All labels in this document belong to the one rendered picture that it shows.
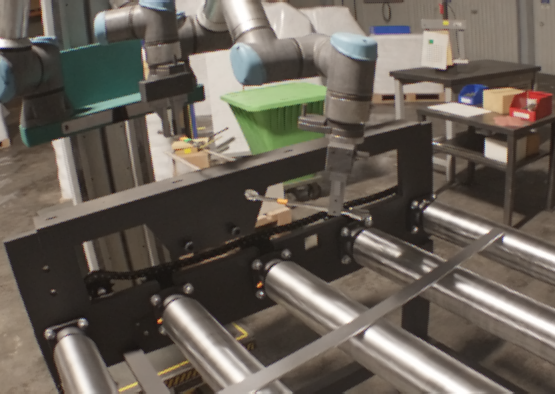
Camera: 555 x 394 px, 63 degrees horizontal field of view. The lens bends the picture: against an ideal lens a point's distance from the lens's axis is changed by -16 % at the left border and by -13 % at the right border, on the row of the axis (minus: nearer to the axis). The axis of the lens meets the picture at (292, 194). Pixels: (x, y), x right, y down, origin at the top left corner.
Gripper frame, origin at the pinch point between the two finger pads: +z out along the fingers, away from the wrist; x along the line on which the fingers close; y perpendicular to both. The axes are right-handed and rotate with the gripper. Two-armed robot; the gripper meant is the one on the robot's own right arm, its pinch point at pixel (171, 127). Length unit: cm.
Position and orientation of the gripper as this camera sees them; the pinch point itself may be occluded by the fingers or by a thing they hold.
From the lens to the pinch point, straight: 132.5
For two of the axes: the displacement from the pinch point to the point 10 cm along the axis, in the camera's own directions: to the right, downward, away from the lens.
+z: 0.8, 9.3, 3.5
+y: -5.5, -2.5, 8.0
